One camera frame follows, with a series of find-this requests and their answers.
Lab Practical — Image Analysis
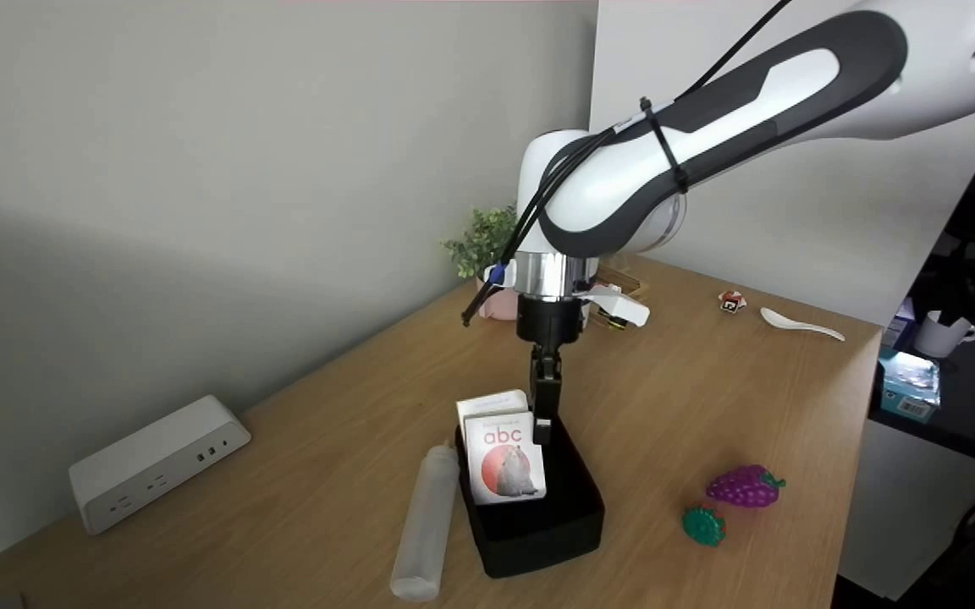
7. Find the purple toy grape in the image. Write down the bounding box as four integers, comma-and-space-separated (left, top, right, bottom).
705, 465, 788, 516

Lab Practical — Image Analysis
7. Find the white handled mug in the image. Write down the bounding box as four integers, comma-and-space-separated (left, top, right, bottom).
910, 309, 975, 361

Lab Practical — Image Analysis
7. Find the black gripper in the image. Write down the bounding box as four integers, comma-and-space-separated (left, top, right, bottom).
516, 296, 587, 448

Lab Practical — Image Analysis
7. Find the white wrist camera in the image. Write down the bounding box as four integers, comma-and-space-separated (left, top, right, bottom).
576, 281, 654, 333

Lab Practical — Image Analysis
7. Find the white abc elephant book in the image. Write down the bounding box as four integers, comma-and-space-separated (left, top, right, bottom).
459, 410, 553, 509

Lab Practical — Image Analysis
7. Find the white power strip box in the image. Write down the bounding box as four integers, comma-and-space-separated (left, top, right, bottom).
64, 394, 258, 540

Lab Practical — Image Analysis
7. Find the teal blue box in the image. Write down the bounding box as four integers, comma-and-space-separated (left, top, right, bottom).
877, 346, 950, 429

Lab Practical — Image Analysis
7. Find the potted green plant white mug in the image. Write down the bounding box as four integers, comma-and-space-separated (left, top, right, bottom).
442, 200, 524, 330

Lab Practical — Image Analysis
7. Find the white ceramic spoon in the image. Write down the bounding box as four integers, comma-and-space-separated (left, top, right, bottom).
755, 305, 850, 346

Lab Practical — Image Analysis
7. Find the black plastic box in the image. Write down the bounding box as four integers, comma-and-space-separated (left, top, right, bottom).
451, 422, 610, 584

